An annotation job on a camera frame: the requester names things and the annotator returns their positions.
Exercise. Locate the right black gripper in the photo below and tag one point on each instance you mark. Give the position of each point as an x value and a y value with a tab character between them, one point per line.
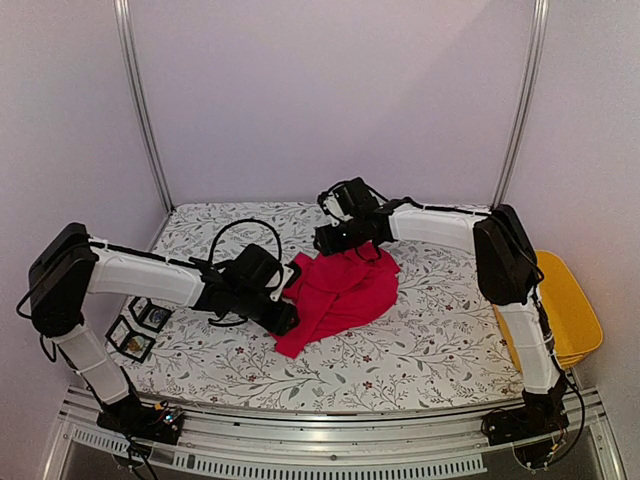
331	243

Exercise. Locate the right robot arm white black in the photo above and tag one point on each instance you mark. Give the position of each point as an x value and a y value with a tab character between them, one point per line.
507	270

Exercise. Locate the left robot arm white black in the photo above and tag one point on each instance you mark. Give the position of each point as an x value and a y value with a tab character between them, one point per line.
75	265

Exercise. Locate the aluminium frame post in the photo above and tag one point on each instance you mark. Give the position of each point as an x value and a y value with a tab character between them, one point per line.
126	36
531	70

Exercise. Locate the brooch box with orange brooch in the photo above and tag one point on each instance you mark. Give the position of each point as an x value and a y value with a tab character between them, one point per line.
128	342

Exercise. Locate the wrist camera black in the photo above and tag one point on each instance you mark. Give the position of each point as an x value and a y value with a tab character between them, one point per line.
350	197
257	272

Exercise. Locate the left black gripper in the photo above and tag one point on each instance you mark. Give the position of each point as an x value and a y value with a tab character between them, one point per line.
280	323

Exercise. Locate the brooch box with blue brooch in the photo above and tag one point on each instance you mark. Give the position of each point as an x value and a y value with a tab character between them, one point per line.
148	315

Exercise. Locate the floral patterned table mat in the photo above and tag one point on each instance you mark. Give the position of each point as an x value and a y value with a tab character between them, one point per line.
439	346

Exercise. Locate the right aluminium frame post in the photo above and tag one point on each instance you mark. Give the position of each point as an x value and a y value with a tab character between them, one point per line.
531	70

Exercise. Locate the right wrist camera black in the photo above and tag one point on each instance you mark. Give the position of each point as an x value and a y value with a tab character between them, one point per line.
350	197

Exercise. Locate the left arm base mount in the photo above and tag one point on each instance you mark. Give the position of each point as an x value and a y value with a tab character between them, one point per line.
131	418

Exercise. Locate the left aluminium frame post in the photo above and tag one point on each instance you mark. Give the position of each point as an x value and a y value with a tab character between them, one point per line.
126	36

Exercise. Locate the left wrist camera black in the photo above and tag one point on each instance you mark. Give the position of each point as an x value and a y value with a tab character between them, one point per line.
257	272

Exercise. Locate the red polo shirt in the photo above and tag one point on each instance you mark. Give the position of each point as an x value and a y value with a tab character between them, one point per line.
337	293

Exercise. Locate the yellow plastic basket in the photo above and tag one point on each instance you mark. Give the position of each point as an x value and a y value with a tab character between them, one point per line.
577	331

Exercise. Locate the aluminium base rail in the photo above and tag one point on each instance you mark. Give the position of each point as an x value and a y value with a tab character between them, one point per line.
242	443

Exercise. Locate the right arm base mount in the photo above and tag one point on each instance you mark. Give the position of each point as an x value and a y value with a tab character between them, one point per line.
507	425

